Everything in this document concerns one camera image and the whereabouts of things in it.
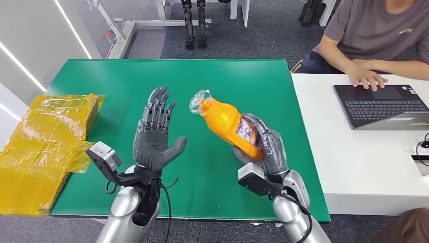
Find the white table leg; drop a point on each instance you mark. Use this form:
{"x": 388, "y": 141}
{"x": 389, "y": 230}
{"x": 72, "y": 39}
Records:
{"x": 245, "y": 13}

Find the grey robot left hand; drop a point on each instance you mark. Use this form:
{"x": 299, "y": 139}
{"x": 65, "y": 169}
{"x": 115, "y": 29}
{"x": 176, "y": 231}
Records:
{"x": 152, "y": 147}

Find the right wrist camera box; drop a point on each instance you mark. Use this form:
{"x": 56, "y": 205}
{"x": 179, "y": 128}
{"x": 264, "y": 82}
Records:
{"x": 249, "y": 172}

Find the white LED light strip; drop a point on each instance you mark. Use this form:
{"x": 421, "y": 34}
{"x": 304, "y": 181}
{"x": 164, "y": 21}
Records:
{"x": 72, "y": 30}
{"x": 10, "y": 112}
{"x": 23, "y": 67}

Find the yellow taped cardboard box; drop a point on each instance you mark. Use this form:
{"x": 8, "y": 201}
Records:
{"x": 40, "y": 144}

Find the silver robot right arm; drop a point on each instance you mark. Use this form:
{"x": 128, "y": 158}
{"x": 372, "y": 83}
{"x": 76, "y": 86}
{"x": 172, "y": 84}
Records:
{"x": 288, "y": 211}

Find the dark grey laptop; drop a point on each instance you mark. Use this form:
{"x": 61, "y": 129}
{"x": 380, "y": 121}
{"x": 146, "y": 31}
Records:
{"x": 378, "y": 107}

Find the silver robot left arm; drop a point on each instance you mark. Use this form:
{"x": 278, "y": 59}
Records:
{"x": 120, "y": 208}

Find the brown rounded object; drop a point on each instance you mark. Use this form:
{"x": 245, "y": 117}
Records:
{"x": 409, "y": 228}

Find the orange juice bottle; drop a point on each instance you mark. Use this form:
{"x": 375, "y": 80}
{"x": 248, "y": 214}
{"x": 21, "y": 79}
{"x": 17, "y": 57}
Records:
{"x": 221, "y": 120}

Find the white gantry frame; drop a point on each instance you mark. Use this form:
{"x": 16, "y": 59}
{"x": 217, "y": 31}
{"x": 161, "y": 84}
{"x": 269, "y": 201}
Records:
{"x": 122, "y": 37}

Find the person's left forearm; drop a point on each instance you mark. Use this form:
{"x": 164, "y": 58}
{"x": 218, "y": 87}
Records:
{"x": 402, "y": 68}

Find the person's left hand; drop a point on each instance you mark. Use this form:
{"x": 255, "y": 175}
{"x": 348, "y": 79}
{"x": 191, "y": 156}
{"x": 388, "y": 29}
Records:
{"x": 363, "y": 62}

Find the black upright equipment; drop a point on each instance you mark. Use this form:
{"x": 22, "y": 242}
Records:
{"x": 308, "y": 13}

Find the hanging humanoid robot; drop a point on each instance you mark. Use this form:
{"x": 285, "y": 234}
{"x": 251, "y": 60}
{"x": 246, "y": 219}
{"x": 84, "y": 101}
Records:
{"x": 190, "y": 23}

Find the person's right forearm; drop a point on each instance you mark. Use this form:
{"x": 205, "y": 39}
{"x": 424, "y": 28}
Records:
{"x": 335, "y": 60}

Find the person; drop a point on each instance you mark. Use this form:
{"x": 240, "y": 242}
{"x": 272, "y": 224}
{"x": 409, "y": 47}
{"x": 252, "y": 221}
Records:
{"x": 368, "y": 30}

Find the person's right hand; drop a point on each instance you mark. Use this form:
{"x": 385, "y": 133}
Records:
{"x": 365, "y": 78}

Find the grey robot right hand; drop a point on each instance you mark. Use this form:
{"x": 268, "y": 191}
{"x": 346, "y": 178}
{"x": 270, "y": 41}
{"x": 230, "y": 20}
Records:
{"x": 275, "y": 154}

